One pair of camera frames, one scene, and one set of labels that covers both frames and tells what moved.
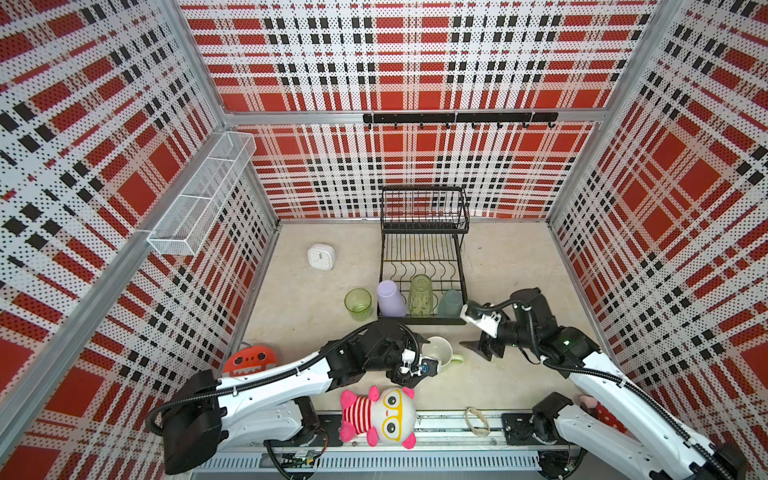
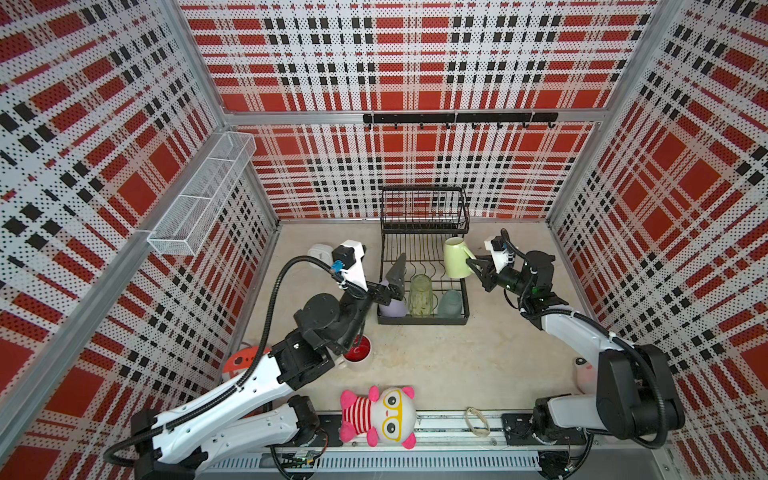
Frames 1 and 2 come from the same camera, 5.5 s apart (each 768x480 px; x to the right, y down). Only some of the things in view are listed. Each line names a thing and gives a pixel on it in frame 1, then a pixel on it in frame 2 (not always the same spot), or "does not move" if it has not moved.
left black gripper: [405, 342] -> [380, 293]
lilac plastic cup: [390, 300] does not move
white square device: [321, 256] does not move
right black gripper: [480, 346] -> [488, 275]
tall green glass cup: [421, 298] does not move
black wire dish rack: [423, 251] does not move
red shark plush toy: [246, 360] does not move
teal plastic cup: [450, 305] does not move
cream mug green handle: [440, 348] -> [455, 258]
